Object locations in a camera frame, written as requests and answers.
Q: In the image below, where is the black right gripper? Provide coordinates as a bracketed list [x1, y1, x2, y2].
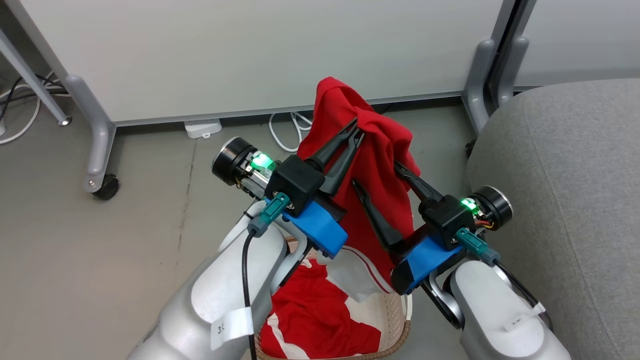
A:
[352, 161, 476, 251]

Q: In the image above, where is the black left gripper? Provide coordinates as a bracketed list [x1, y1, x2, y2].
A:
[265, 118, 365, 217]

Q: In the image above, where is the plain red garment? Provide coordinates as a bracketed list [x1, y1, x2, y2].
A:
[296, 76, 422, 288]

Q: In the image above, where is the wide white partition panel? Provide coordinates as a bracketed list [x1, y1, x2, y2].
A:
[5, 0, 506, 127]

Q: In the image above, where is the white power adapter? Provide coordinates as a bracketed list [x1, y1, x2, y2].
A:
[183, 118, 223, 140]

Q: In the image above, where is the red garment with white stripes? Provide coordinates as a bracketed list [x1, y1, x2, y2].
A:
[260, 245, 396, 360]

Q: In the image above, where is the black caster wheel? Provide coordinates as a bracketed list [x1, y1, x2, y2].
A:
[93, 173, 121, 201]

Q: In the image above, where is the grey partition leg with caster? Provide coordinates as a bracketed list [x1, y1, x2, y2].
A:
[64, 74, 118, 193]

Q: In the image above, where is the narrow white partition panel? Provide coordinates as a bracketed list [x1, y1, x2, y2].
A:
[515, 0, 640, 91]

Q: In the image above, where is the grey metal table leg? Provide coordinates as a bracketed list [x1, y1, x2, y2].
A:
[0, 27, 72, 127]

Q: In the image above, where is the looped white cable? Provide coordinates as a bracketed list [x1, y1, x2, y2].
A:
[268, 111, 315, 153]

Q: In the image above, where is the teal right cable connector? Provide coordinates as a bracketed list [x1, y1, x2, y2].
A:
[455, 227, 501, 266]

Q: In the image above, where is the teal cable connector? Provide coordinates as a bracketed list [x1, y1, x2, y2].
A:
[455, 227, 501, 266]
[247, 192, 291, 237]

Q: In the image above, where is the teal left cable connector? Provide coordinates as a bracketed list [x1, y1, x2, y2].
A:
[247, 192, 291, 237]

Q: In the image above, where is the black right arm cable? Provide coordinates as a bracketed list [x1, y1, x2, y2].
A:
[494, 261, 551, 321]

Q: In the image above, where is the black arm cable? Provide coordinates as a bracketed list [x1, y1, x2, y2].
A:
[241, 230, 258, 360]
[494, 261, 551, 321]

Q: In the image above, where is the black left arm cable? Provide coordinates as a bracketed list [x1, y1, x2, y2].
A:
[241, 230, 258, 360]

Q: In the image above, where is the long white floor cable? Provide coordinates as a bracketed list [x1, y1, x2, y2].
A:
[0, 72, 66, 146]

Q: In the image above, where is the black floor cable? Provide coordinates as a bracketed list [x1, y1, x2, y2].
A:
[0, 75, 68, 123]

